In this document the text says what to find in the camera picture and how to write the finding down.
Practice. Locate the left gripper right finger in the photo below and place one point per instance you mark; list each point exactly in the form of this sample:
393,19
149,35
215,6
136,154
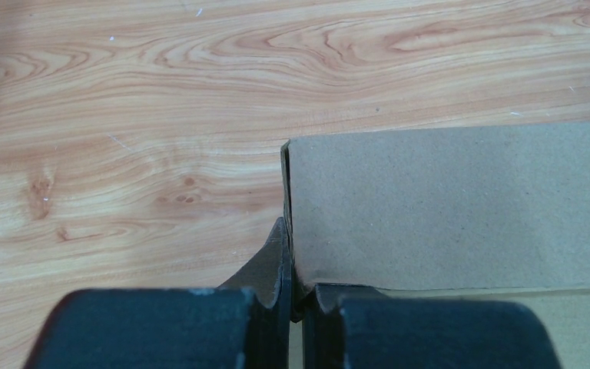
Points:
348,326

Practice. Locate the brown cardboard box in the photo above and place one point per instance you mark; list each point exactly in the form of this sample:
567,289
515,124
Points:
497,212

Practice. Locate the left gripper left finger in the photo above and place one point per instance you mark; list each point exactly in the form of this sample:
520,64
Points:
243,323

